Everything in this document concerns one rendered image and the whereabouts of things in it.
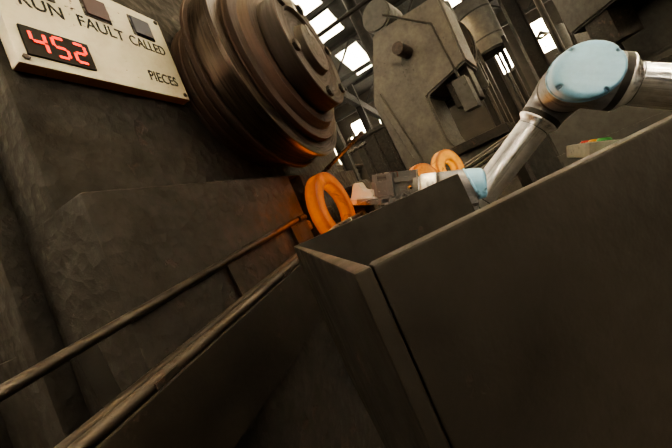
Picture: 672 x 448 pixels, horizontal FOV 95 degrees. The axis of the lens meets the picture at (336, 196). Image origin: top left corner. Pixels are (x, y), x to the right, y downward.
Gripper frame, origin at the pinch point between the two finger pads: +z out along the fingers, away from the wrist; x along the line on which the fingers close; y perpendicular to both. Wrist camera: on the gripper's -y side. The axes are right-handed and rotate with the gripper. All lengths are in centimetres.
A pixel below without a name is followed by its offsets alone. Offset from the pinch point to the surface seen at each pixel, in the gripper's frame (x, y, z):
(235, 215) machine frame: 38.3, 3.2, 7.3
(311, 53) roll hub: 17.3, 35.6, -1.9
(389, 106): -263, 77, 35
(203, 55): 34.9, 33.3, 12.3
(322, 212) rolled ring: 21.5, 0.5, -1.7
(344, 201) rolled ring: 6.6, 1.1, -1.3
